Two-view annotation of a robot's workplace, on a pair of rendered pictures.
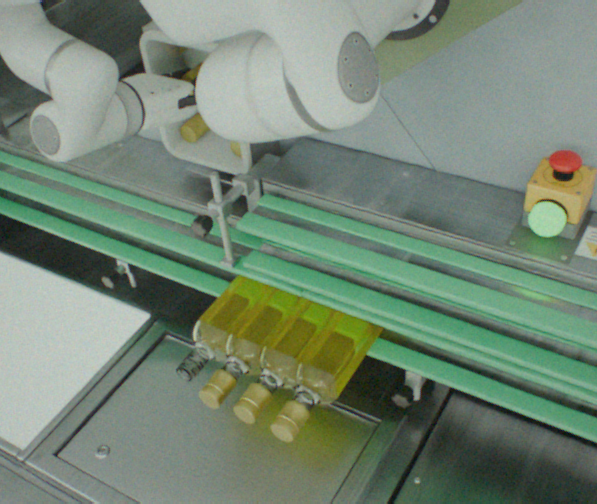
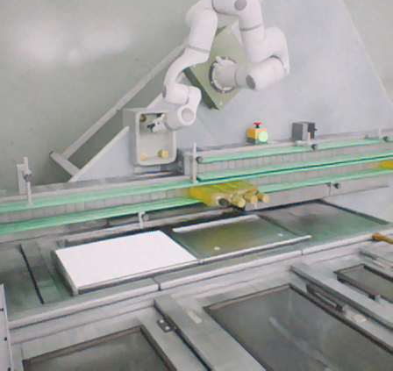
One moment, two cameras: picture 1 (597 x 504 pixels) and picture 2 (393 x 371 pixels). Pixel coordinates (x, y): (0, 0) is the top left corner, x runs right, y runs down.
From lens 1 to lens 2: 171 cm
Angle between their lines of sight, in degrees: 61
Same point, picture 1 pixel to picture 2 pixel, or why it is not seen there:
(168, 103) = not seen: hidden behind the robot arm
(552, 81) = (246, 105)
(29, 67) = (182, 91)
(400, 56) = (226, 98)
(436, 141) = (219, 134)
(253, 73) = (273, 65)
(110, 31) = not seen: outside the picture
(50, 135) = (189, 113)
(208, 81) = (260, 70)
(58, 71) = (193, 90)
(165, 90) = not seen: hidden behind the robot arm
